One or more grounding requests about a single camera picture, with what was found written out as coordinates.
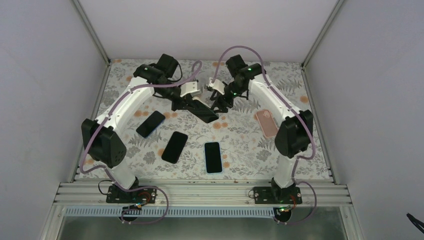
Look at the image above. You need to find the black object at corner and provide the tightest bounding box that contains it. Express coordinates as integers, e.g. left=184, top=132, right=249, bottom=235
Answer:
left=406, top=213, right=424, bottom=233

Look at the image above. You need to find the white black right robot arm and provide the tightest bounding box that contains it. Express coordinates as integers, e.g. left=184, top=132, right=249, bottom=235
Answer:
left=207, top=54, right=314, bottom=204

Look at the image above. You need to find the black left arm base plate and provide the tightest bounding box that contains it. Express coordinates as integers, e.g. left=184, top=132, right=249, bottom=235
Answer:
left=105, top=185, right=157, bottom=205

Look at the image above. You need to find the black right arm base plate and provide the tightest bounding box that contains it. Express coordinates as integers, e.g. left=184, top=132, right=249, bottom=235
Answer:
left=252, top=186, right=303, bottom=205

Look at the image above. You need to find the pink phone case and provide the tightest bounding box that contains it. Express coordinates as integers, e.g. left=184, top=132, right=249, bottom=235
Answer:
left=255, top=109, right=279, bottom=138

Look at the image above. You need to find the black phone in black case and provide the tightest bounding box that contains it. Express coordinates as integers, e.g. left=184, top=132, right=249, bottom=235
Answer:
left=161, top=131, right=188, bottom=164

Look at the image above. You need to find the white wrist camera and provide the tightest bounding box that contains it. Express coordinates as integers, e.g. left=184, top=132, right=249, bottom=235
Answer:
left=206, top=77, right=226, bottom=95
left=179, top=80, right=202, bottom=98

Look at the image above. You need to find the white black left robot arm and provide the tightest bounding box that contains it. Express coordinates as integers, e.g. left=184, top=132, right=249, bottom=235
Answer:
left=79, top=54, right=202, bottom=203

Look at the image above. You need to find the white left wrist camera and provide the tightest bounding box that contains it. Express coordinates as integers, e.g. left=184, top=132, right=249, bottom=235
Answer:
left=179, top=80, right=202, bottom=98

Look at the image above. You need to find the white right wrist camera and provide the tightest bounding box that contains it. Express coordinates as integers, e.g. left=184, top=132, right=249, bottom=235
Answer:
left=206, top=77, right=226, bottom=95

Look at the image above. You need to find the aluminium mounting rail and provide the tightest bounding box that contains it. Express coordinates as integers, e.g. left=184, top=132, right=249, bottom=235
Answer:
left=53, top=179, right=353, bottom=207

